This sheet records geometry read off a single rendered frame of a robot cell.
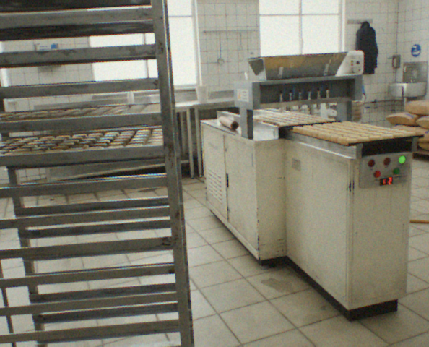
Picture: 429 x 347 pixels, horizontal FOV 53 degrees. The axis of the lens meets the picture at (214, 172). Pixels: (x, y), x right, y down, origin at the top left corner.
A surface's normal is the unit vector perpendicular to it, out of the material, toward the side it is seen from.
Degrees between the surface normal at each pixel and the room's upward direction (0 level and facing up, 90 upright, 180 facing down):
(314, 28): 90
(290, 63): 115
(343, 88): 90
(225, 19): 90
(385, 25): 90
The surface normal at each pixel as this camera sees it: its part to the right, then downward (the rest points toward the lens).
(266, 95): 0.28, 0.21
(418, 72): -0.93, 0.14
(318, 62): 0.28, 0.60
